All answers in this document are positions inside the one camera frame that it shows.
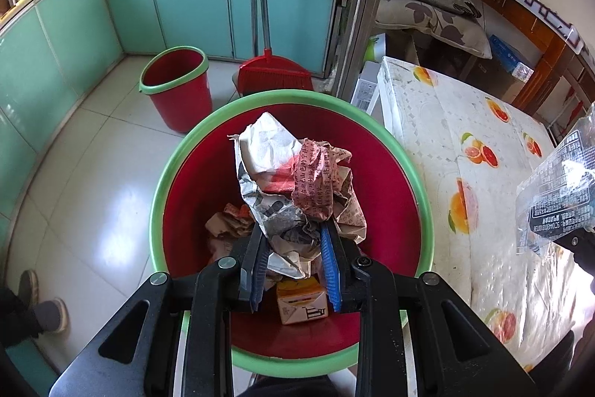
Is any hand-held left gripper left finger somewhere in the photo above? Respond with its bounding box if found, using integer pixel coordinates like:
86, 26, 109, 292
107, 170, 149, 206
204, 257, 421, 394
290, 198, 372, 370
49, 222, 273, 397

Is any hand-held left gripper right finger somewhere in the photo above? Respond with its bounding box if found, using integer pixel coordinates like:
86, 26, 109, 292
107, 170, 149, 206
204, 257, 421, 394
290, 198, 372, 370
318, 218, 537, 397

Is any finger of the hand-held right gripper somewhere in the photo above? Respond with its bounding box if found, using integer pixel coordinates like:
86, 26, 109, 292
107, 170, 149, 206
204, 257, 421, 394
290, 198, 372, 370
553, 228, 595, 286

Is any clear plastic wrapper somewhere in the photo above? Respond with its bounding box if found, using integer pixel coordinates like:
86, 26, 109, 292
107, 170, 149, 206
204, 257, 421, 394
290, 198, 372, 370
515, 102, 595, 258

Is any large red bin green rim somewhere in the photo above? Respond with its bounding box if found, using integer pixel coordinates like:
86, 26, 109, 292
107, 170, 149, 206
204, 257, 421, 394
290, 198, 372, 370
149, 90, 435, 377

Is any large newspaper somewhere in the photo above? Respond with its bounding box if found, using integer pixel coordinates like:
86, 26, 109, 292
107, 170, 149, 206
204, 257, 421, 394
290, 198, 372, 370
227, 112, 368, 279

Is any orange drink carton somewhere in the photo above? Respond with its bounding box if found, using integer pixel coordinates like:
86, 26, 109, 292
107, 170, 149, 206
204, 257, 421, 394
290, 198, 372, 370
276, 276, 329, 326

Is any crumpled printed wrapper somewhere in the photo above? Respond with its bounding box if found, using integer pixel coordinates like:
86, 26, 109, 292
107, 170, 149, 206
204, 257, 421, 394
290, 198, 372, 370
205, 202, 255, 258

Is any fruit print tablecloth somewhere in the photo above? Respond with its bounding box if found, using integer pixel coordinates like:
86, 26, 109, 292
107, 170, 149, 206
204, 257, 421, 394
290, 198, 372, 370
372, 57, 595, 372

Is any white cardboard box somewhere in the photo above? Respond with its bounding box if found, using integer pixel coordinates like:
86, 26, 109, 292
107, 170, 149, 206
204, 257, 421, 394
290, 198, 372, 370
351, 61, 384, 112

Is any wooden sideboard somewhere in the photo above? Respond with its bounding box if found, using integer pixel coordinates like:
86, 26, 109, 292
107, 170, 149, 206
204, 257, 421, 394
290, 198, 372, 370
469, 0, 595, 119

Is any small red bucket green rim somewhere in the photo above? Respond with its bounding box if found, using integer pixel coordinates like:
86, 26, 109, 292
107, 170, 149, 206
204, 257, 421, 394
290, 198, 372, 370
138, 46, 213, 134

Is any blue cardboard box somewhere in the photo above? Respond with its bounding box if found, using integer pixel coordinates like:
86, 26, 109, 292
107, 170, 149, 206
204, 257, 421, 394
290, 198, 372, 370
488, 34, 535, 81

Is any red broom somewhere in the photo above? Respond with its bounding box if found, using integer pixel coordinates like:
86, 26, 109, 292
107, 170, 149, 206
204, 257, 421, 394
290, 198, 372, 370
237, 0, 314, 95

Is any person's grey shoe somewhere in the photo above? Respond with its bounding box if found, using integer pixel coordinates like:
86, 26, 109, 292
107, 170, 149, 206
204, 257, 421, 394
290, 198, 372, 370
35, 298, 70, 335
19, 269, 40, 309

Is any green and white box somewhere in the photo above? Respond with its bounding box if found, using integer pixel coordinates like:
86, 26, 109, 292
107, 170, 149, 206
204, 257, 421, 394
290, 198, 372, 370
367, 33, 387, 63

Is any white patterned table runner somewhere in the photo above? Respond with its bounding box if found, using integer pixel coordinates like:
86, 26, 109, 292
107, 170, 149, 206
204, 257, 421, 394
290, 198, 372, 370
504, 0, 586, 54

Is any light floral pillow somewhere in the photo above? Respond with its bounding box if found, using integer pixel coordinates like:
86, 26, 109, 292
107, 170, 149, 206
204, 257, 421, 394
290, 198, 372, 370
376, 0, 492, 59

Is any metal door frame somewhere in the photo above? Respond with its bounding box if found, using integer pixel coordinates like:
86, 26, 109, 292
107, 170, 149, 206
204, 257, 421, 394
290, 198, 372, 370
337, 0, 412, 100

